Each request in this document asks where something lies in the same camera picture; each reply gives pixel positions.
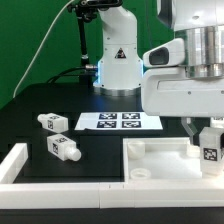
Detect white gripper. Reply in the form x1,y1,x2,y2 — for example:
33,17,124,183
141,67,224,145

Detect white square tabletop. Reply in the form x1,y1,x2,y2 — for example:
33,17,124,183
123,137,221,182

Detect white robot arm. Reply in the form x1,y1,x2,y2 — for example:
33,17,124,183
94,0,224,124

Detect white marker sheet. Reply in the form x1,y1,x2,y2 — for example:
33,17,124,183
75,112,163,130

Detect white U-shaped fence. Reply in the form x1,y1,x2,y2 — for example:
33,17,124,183
0,143,224,209

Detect black cables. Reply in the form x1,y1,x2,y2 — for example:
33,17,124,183
45,65,100,84

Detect black camera stand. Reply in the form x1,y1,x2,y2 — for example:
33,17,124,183
67,0,123,85

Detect white cable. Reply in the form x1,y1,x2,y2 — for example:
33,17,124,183
12,0,77,99

